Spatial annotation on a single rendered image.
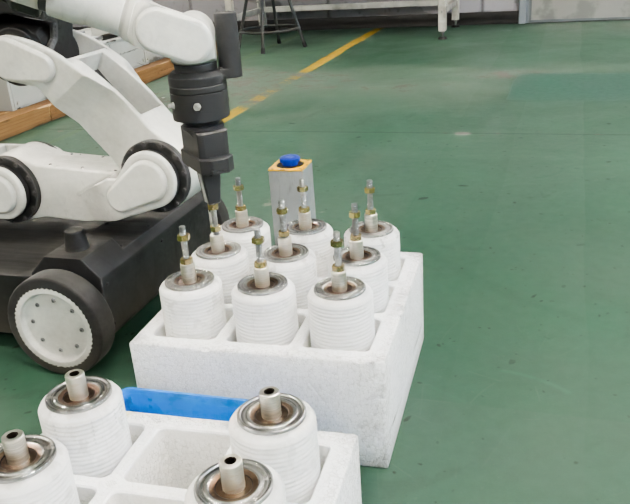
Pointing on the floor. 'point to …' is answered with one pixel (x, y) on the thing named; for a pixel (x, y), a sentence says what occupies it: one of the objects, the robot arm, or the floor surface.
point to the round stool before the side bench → (270, 25)
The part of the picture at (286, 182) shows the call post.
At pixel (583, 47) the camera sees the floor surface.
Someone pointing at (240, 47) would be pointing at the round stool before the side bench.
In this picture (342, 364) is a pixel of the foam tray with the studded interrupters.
